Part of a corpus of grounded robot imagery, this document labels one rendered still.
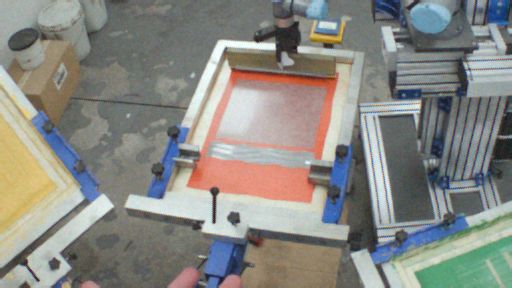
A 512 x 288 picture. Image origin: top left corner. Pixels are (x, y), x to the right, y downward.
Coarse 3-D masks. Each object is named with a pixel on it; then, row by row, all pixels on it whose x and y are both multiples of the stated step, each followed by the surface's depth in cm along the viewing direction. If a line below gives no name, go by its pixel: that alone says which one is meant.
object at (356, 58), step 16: (224, 48) 239; (256, 48) 237; (272, 48) 236; (304, 48) 234; (320, 48) 233; (208, 64) 233; (208, 80) 227; (352, 80) 220; (352, 96) 215; (192, 112) 217; (352, 112) 210; (192, 128) 215; (352, 128) 205; (224, 208) 189; (240, 208) 188; (256, 208) 188; (272, 208) 187; (288, 208) 186
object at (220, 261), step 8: (216, 240) 175; (216, 248) 174; (224, 248) 173; (232, 248) 173; (216, 256) 172; (224, 256) 171; (232, 256) 173; (208, 264) 170; (216, 264) 170; (224, 264) 170; (232, 264) 174; (208, 272) 168; (216, 272) 168; (224, 272) 168; (208, 280) 171
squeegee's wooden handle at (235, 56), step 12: (228, 48) 229; (240, 48) 228; (228, 60) 231; (240, 60) 229; (252, 60) 228; (264, 60) 227; (276, 60) 225; (300, 60) 223; (312, 60) 221; (324, 60) 220; (324, 72) 224
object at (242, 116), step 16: (240, 80) 231; (256, 80) 230; (272, 80) 229; (224, 96) 226; (240, 96) 225; (256, 96) 224; (272, 96) 224; (224, 112) 221; (240, 112) 220; (256, 112) 219; (272, 112) 218; (224, 128) 216; (240, 128) 215; (256, 128) 214; (208, 144) 212; (256, 144) 209; (208, 160) 207; (224, 160) 206; (192, 176) 203; (208, 176) 202; (224, 176) 202; (240, 176) 201; (224, 192) 197; (240, 192) 197
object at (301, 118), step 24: (288, 96) 223; (312, 96) 222; (288, 120) 215; (312, 120) 214; (264, 144) 209; (288, 144) 208; (312, 144) 207; (264, 168) 202; (288, 168) 201; (264, 192) 196; (288, 192) 195; (312, 192) 194
